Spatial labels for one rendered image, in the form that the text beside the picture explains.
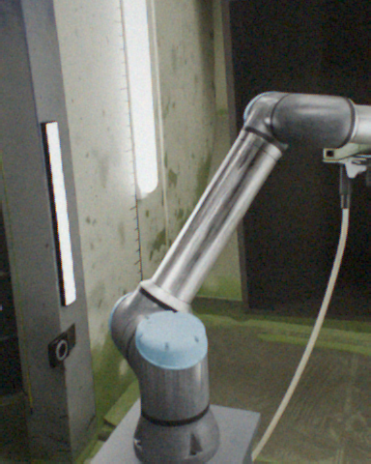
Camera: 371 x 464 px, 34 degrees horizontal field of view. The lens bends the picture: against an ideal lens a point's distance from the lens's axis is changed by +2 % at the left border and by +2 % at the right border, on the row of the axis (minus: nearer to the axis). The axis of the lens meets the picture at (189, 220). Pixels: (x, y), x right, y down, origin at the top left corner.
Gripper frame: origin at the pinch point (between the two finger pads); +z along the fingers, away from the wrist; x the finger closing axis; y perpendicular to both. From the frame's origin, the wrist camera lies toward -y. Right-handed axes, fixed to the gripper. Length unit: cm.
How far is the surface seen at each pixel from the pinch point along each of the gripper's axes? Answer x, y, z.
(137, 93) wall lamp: 9, -17, 94
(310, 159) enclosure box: 39, 10, 31
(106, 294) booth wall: -24, 59, 87
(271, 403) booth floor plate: 16, 109, 35
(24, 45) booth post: -55, -36, 80
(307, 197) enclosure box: 42, 26, 33
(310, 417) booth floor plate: 17, 109, 18
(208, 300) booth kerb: 70, 101, 105
